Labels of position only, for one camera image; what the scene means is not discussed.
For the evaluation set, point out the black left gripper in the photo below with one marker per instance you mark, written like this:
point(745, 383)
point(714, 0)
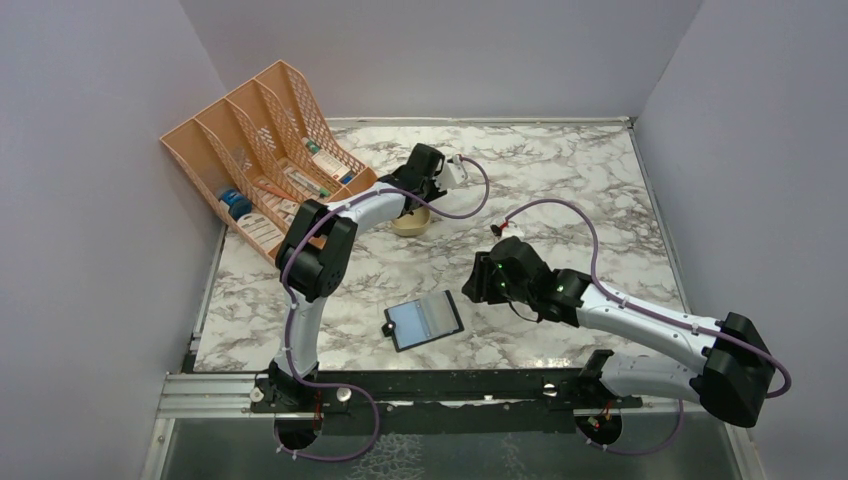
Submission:
point(433, 188)

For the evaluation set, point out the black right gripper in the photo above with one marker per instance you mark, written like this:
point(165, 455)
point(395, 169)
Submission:
point(479, 287)

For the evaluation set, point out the grey credit card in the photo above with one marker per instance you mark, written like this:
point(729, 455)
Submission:
point(439, 315)

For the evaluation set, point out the black leather card holder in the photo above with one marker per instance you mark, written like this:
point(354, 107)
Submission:
point(406, 327)

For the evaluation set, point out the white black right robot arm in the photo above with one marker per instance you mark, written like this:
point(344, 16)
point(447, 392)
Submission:
point(720, 364)

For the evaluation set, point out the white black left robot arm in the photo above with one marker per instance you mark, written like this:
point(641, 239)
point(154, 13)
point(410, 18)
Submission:
point(316, 251)

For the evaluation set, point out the beige card tray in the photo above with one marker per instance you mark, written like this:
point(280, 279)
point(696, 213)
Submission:
point(413, 224)

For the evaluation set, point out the white label card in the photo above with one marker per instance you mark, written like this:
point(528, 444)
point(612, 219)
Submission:
point(261, 230)

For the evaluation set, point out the white glue stick box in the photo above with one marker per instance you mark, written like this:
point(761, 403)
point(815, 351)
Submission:
point(332, 166)

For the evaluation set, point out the orange pen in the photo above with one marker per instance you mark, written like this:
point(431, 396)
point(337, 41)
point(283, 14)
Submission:
point(270, 189)

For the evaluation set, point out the orange plastic desk organizer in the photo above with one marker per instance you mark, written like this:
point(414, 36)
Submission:
point(254, 133)

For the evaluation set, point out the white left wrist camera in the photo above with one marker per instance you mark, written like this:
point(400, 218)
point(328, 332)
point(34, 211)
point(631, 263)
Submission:
point(452, 174)

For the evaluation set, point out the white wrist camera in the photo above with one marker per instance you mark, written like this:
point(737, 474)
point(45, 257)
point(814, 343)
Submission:
point(452, 174)
point(506, 230)

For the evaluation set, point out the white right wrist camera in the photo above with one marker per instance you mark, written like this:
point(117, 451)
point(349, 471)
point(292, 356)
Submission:
point(506, 230)

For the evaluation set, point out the black mounting base rail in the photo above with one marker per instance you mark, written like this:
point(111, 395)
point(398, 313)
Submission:
point(431, 402)

